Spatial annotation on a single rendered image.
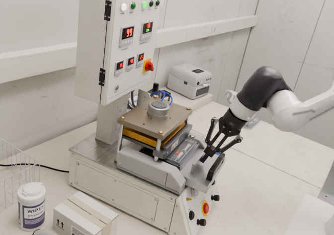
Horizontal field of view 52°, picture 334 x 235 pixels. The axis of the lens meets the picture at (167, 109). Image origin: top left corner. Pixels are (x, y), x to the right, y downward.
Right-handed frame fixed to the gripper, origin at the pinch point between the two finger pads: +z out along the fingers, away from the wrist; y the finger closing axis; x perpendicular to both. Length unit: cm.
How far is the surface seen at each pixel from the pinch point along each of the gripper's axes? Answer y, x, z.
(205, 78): -32, 103, 21
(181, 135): -11.9, 1.7, 1.6
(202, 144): -4.1, 11.4, 5.2
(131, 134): -25.4, -10.6, 6.6
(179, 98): -38, 90, 38
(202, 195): 7.8, 0.1, 16.6
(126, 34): -45, -9, -23
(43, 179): -46, -20, 45
